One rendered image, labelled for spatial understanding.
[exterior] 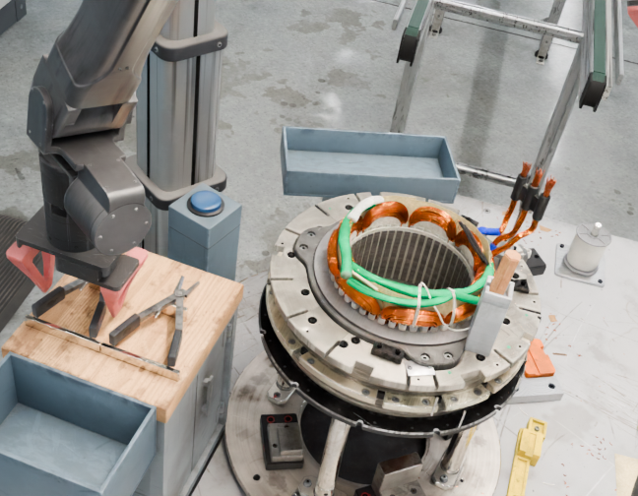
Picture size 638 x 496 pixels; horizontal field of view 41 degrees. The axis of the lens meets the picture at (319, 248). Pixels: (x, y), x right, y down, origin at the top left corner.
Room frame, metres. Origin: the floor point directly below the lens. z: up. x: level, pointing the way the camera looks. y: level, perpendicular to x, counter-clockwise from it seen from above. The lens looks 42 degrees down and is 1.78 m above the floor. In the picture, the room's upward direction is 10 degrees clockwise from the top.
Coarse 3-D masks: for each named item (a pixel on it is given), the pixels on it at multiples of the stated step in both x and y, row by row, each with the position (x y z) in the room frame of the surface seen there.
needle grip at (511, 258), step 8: (504, 256) 0.65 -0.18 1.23; (512, 256) 0.65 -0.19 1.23; (520, 256) 0.66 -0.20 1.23; (504, 264) 0.65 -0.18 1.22; (512, 264) 0.65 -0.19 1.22; (496, 272) 0.66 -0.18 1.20; (504, 272) 0.65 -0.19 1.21; (512, 272) 0.65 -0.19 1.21; (496, 280) 0.65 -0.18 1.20; (504, 280) 0.65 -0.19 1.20; (496, 288) 0.65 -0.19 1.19; (504, 288) 0.65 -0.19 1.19
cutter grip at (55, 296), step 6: (60, 288) 0.63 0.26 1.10; (48, 294) 0.62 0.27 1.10; (54, 294) 0.62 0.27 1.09; (60, 294) 0.63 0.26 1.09; (42, 300) 0.61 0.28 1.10; (48, 300) 0.61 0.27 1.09; (54, 300) 0.62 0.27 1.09; (60, 300) 0.62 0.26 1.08; (36, 306) 0.60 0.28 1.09; (42, 306) 0.60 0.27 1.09; (48, 306) 0.61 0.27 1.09; (36, 312) 0.60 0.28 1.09; (42, 312) 0.60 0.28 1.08
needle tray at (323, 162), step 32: (288, 128) 1.05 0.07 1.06; (320, 128) 1.06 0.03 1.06; (288, 160) 1.02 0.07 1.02; (320, 160) 1.04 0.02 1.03; (352, 160) 1.05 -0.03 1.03; (384, 160) 1.07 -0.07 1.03; (416, 160) 1.08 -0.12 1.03; (448, 160) 1.05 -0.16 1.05; (288, 192) 0.95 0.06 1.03; (320, 192) 0.96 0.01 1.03; (352, 192) 0.97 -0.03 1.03; (416, 192) 0.99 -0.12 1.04; (448, 192) 1.00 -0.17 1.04
